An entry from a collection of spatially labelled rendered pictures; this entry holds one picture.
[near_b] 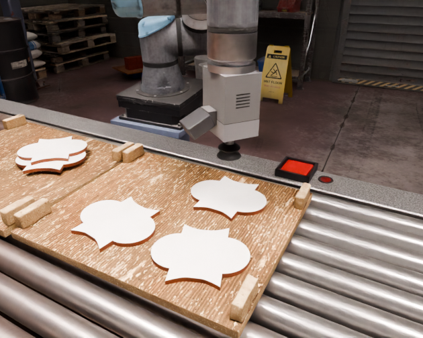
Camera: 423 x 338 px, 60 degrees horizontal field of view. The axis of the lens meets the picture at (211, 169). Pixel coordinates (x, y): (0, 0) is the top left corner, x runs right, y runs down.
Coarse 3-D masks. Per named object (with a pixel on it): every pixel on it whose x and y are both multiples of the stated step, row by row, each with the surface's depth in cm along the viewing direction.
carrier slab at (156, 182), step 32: (160, 160) 82; (96, 192) 70; (128, 192) 70; (160, 192) 70; (288, 192) 70; (32, 224) 61; (64, 224) 61; (160, 224) 61; (192, 224) 61; (224, 224) 61; (256, 224) 61; (288, 224) 61; (64, 256) 55; (96, 256) 54; (128, 256) 54; (256, 256) 54; (128, 288) 50; (160, 288) 49; (192, 288) 49; (224, 288) 49; (224, 320) 44
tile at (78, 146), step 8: (72, 136) 88; (32, 144) 84; (40, 144) 84; (48, 144) 84; (56, 144) 84; (64, 144) 84; (72, 144) 84; (80, 144) 84; (24, 152) 80; (32, 152) 80; (40, 152) 80; (48, 152) 80; (56, 152) 80; (64, 152) 80; (72, 152) 80; (80, 152) 81; (32, 160) 77; (40, 160) 77; (48, 160) 78; (56, 160) 78; (64, 160) 78
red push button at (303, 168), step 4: (288, 160) 84; (292, 160) 84; (284, 164) 82; (288, 164) 82; (292, 164) 82; (296, 164) 82; (300, 164) 82; (304, 164) 82; (308, 164) 82; (284, 168) 80; (288, 168) 80; (292, 168) 80; (296, 168) 80; (300, 168) 80; (304, 168) 80; (308, 168) 80; (296, 172) 79; (300, 172) 79; (304, 172) 79; (308, 172) 79
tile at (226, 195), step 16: (224, 176) 74; (192, 192) 68; (208, 192) 68; (224, 192) 68; (240, 192) 68; (256, 192) 68; (208, 208) 64; (224, 208) 64; (240, 208) 64; (256, 208) 64
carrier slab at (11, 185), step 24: (0, 144) 90; (24, 144) 90; (96, 144) 90; (0, 168) 79; (72, 168) 79; (96, 168) 79; (0, 192) 70; (24, 192) 70; (48, 192) 70; (72, 192) 71; (0, 216) 63
